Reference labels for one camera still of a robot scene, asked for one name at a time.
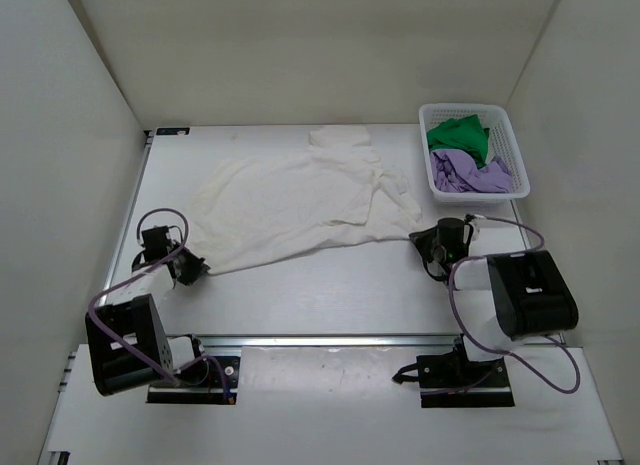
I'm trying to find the white plastic basket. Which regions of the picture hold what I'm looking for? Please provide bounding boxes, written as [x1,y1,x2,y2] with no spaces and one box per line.
[418,102,530,206]

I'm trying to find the cream white t-shirt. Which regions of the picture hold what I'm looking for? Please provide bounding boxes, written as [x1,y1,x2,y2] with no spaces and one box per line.
[187,125,424,274]

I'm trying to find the green t-shirt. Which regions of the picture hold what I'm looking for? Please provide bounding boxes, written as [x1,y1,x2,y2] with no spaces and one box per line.
[426,114,490,168]

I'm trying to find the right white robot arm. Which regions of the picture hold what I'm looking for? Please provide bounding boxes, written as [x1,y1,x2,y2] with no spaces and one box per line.
[409,214,579,363]

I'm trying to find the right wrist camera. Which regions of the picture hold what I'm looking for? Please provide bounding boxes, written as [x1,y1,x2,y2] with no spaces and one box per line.
[464,214,487,242]

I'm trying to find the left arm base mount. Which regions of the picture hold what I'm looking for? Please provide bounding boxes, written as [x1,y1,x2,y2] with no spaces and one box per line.
[146,335,241,406]

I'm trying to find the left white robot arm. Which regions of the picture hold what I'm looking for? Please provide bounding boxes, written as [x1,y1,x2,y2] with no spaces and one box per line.
[85,226,209,396]

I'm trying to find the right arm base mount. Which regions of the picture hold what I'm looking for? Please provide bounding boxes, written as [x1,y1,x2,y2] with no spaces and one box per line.
[391,337,515,409]

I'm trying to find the purple t-shirt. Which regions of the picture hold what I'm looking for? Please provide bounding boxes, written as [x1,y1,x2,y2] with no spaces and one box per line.
[429,149,513,194]

